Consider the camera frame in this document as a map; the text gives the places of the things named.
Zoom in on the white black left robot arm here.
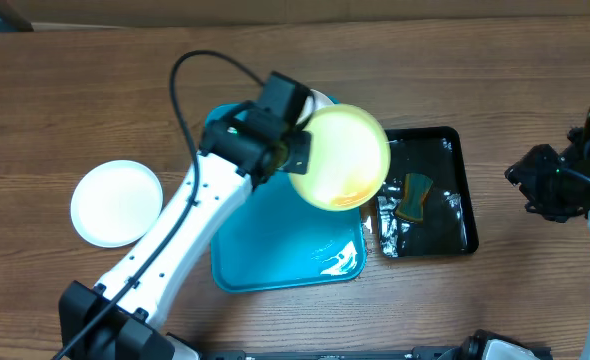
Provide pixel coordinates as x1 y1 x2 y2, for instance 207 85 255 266
56 72 313 360

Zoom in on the white plate with red stain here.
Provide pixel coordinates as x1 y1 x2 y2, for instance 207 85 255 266
297 89 334 124

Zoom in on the green yellow sponge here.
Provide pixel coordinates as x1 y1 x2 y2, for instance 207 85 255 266
394 173 433 224

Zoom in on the black plastic tray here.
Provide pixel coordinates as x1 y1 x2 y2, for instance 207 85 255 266
375 126 479 258

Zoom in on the teal plastic tray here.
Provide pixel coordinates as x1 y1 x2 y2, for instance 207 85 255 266
204 93 367 294

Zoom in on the yellow green plate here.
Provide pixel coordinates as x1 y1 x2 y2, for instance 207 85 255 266
289 104 391 211

